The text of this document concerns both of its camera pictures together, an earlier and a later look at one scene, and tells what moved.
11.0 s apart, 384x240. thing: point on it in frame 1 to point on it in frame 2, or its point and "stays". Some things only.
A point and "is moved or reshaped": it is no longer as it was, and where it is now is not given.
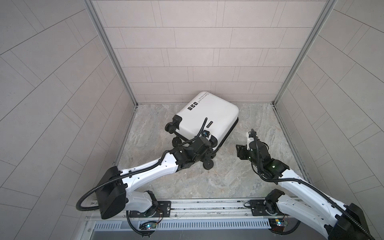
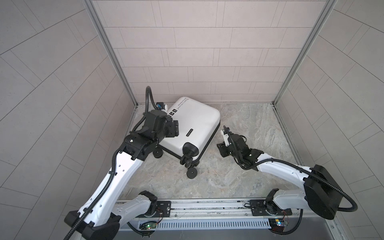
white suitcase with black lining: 208,117 is moved or reshaped
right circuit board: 277,224 stays
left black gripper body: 203,156 to 170,130
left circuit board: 149,225 stays
